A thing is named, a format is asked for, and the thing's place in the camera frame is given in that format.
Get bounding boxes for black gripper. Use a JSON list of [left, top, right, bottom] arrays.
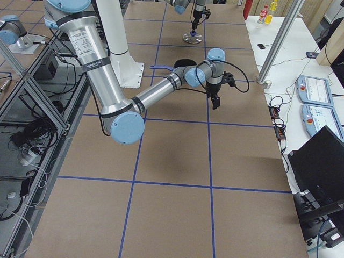
[[192, 10, 202, 31], [205, 82, 221, 110]]

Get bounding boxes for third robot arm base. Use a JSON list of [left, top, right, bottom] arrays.
[[1, 15, 38, 54]]

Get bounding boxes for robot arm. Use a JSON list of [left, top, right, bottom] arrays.
[[165, 0, 211, 34], [44, 1, 225, 145]]

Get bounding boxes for dark blue pot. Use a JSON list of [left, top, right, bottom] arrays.
[[149, 58, 197, 71]]

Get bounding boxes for orange black power strip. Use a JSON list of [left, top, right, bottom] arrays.
[[269, 105, 286, 142]]

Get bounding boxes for black phone on table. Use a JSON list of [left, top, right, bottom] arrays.
[[257, 44, 266, 49]]

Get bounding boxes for red drink bottle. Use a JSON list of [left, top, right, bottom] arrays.
[[257, 5, 268, 24]]

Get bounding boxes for yellow drink bottle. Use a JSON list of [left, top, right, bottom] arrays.
[[264, 0, 278, 24]]

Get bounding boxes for upper teach pendant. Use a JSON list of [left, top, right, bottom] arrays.
[[296, 75, 334, 106]]

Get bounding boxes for teach pendant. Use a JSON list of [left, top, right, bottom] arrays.
[[296, 75, 334, 106], [302, 104, 343, 140]]

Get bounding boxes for lower teach pendant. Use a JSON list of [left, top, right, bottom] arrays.
[[302, 104, 343, 140]]

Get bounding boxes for dark smartphone right table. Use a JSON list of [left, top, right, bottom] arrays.
[[306, 52, 319, 59]]

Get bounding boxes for black laptop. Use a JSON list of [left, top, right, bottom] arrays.
[[287, 125, 344, 199]]

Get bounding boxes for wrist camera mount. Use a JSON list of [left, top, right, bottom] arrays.
[[221, 71, 236, 87], [202, 7, 211, 20]]

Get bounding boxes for white camera stand column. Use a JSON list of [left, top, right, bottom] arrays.
[[96, 0, 144, 89]]

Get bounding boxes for aluminium frame post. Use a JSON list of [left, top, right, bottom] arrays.
[[257, 0, 305, 89]]

